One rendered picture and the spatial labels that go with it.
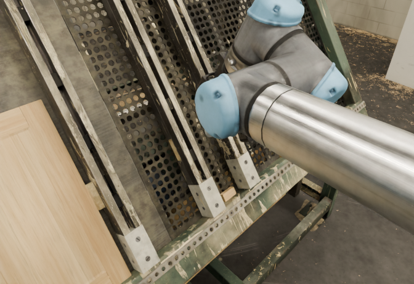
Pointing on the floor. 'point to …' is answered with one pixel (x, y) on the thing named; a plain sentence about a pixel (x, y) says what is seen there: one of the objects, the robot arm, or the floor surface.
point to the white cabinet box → (404, 54)
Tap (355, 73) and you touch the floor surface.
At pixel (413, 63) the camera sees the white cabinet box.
